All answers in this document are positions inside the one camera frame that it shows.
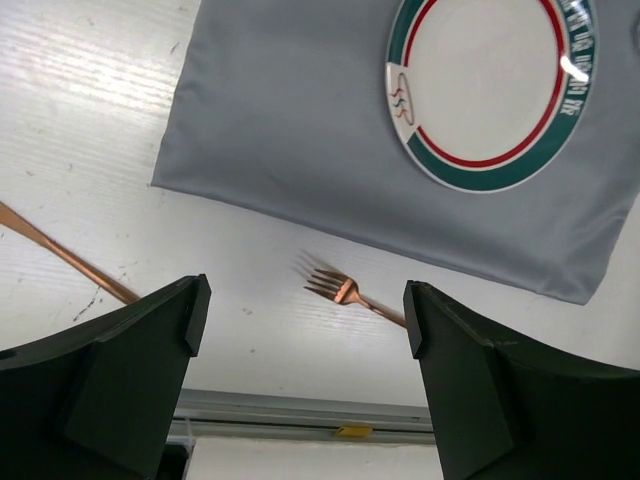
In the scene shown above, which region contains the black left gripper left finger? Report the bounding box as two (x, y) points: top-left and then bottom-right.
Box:
(1, 275), (211, 479)

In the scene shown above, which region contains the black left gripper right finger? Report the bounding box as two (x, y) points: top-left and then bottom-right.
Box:
(403, 281), (639, 479)

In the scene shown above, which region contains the copper fork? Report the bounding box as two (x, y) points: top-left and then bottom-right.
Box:
(304, 269), (406, 328)

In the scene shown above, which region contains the copper knife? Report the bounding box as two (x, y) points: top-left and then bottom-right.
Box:
(1, 202), (139, 305)

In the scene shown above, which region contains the white plate green red rim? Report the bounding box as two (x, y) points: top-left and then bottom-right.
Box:
(385, 1), (598, 194)

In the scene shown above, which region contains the grey cloth placemat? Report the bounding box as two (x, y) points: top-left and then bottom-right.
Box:
(152, 1), (639, 305)

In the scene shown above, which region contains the aluminium front rail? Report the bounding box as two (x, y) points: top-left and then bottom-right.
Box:
(168, 389), (435, 445)

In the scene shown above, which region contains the yellow tag on rail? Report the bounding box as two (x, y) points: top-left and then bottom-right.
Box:
(333, 424), (373, 440)

